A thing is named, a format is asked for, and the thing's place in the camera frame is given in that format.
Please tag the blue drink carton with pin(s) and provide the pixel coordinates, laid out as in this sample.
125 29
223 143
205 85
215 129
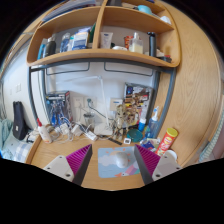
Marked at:
148 144

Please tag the grey white computer mouse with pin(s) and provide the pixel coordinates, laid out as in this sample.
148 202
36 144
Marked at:
121 160

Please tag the small white digital clock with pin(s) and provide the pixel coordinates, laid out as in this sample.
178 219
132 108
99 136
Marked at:
127 141

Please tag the teal blanket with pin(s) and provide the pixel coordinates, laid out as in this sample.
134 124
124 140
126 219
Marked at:
5 133

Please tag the white power adapter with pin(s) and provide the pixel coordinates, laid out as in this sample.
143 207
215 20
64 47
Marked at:
76 130

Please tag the plaid pillow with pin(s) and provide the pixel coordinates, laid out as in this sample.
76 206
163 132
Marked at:
22 151

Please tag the white wall socket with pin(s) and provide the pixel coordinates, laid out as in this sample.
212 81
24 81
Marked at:
78 102

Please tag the black ruler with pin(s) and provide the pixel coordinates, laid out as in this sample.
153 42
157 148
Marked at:
115 140

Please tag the white blue wall card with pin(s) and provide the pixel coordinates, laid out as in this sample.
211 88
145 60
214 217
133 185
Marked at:
116 103

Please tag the sky cloud print mouse pad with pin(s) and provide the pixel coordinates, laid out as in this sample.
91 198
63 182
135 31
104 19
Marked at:
106 163

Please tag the white desk lamp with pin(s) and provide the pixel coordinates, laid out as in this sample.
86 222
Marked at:
104 128

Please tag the blue robot model kit box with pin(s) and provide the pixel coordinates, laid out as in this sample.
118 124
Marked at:
58 108

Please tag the black bag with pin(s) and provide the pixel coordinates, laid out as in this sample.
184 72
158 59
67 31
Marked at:
20 121

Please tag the white red pump lotion bottle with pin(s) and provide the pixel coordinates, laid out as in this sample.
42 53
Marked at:
44 133

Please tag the steel cup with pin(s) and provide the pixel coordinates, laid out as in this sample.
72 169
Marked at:
89 120

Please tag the wooden shelf unit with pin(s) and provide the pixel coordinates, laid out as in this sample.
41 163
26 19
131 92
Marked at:
100 55

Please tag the red chips can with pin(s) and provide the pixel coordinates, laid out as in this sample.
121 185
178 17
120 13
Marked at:
166 141

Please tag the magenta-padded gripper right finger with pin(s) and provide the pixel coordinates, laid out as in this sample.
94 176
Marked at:
151 163

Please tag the blue spray bottle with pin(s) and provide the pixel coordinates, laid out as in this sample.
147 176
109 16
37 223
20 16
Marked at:
152 126

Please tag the brown tree creature figure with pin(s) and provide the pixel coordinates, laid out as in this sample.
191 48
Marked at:
121 121

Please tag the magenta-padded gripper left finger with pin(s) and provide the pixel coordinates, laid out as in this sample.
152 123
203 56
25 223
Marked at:
74 163

